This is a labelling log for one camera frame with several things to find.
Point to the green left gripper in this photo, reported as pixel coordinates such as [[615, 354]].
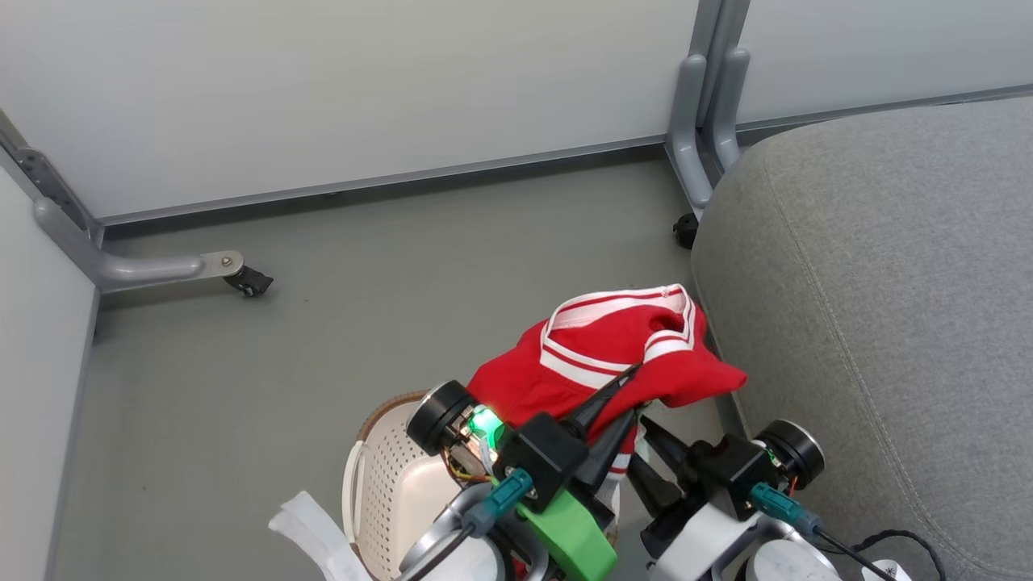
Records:
[[569, 537]]

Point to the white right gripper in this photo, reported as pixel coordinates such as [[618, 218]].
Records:
[[702, 545]]

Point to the red shirt with white stripes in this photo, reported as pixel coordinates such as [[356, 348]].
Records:
[[597, 355]]

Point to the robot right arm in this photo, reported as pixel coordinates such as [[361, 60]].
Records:
[[795, 452]]

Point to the cream perforated laundry basket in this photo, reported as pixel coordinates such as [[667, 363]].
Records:
[[395, 484]]

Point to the grey fabric sofa seat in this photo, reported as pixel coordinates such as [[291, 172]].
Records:
[[888, 282]]

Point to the black caster wheel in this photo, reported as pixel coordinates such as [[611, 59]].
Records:
[[686, 231], [250, 281]]

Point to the curved grey partition foot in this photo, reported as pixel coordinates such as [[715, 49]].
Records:
[[726, 105], [686, 137]]

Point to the long grey partition foot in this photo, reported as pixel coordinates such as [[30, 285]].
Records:
[[137, 269]]

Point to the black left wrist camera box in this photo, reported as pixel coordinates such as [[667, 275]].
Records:
[[541, 456]]

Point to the grey partition post with bracket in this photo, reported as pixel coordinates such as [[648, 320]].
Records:
[[44, 181]]

